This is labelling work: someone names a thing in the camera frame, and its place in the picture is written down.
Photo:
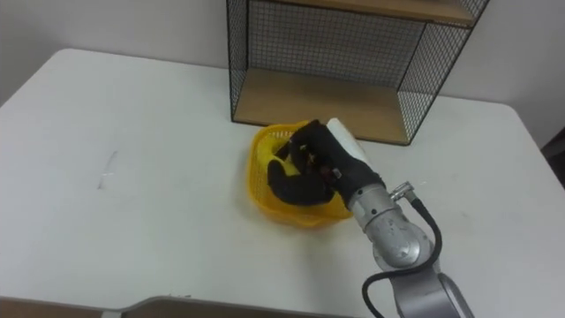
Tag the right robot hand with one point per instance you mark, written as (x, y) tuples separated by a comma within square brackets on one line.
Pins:
[(324, 159)]

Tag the yellow plastic mesh basket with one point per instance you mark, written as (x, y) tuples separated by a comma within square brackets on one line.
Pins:
[(265, 176)]

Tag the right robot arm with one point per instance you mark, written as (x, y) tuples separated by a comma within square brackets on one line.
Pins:
[(393, 229)]

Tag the white table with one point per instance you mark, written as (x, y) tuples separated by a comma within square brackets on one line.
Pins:
[(176, 199)]

